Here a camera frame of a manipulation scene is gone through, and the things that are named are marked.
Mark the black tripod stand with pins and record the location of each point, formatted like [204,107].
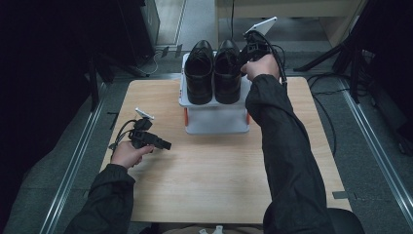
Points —
[337,53]

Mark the black leather shoe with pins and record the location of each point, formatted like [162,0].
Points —
[227,74]
[198,73]

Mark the person's right hand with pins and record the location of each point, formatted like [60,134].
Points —
[261,66]

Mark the wooden cabinet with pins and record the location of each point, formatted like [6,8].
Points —
[292,8]

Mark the metal floor rail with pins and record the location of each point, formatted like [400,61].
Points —
[378,152]
[73,169]

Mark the person's left hand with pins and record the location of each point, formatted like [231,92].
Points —
[128,156]

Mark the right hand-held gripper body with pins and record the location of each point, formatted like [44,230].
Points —
[256,42]

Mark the white shoe rack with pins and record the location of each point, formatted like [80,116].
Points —
[216,118]

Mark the grey tape piece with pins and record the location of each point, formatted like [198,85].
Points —
[340,195]

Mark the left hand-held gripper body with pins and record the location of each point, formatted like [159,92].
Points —
[142,135]

